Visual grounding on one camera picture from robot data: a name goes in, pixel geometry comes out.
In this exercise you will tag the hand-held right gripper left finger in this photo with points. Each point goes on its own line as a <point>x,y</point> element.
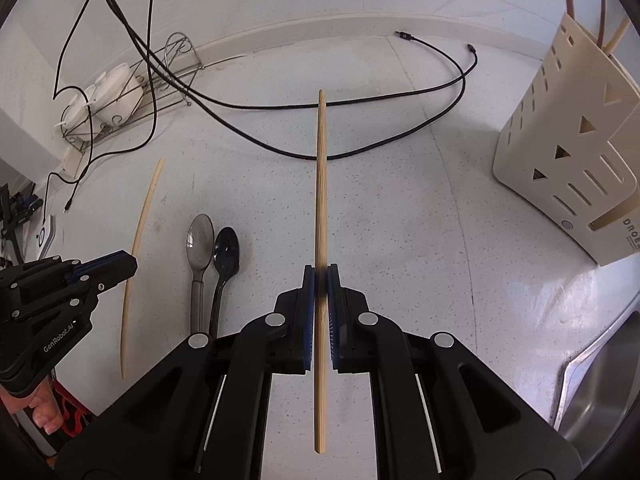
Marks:
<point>309,320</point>

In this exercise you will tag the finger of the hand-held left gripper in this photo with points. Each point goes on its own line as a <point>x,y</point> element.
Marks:
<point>117,267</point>
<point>50,267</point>

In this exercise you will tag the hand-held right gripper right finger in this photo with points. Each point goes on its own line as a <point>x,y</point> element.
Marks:
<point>334,320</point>

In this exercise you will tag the cream utensil holder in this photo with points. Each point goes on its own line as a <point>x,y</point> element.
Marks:
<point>530,135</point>

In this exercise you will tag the brown wooden chopstick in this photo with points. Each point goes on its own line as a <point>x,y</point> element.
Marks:
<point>602,10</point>

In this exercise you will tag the person's left hand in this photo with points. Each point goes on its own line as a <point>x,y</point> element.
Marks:
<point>47,412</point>

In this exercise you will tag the grey spoon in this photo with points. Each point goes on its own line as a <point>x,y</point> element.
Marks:
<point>200,240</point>

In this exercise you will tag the black spoon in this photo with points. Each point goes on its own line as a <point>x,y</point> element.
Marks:
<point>226,252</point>

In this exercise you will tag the white ceramic condiment jar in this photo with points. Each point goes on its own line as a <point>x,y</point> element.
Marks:
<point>80,110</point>
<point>120,92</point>

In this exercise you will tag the stainless steel sink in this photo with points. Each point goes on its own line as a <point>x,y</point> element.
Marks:
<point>600,385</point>

